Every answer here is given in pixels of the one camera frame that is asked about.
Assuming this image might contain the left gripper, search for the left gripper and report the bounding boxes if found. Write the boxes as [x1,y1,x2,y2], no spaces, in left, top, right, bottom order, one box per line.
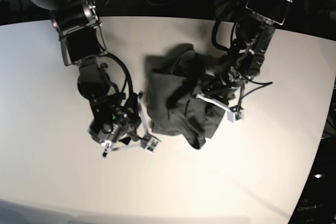
[195,82,245,114]

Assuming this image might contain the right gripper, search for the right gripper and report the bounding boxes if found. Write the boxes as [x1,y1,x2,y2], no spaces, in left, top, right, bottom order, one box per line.
[101,92,157,158]

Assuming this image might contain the dark grey T-shirt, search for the dark grey T-shirt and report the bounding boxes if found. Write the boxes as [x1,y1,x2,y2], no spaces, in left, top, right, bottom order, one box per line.
[145,44,225,150]

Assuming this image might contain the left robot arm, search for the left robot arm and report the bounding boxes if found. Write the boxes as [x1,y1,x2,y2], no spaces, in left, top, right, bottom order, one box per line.
[196,0,293,121]

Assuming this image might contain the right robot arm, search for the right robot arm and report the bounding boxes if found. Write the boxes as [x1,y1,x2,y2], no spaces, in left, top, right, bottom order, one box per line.
[30,0,159,156]

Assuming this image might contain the black OpenArm case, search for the black OpenArm case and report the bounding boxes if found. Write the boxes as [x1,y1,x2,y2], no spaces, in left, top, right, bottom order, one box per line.
[289,167,335,223]

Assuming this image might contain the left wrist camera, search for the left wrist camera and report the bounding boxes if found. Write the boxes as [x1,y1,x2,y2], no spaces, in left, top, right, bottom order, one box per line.
[227,106,244,123]

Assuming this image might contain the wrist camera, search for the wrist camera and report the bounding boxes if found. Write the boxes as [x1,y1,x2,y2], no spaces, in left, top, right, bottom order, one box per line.
[144,137,161,153]
[227,106,244,123]

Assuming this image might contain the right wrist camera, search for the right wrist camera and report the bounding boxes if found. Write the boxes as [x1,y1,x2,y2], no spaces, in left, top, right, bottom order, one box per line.
[144,137,161,153]

